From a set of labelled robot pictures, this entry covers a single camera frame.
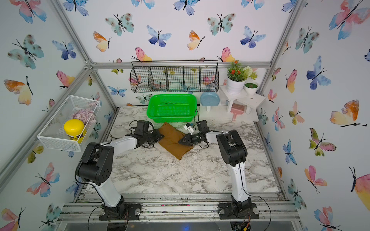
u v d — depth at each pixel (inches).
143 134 30.4
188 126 37.4
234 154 22.8
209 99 41.9
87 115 27.3
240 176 23.7
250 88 40.1
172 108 48.1
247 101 41.0
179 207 30.2
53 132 25.4
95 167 19.2
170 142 37.8
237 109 46.3
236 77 34.9
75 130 25.0
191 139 35.0
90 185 20.1
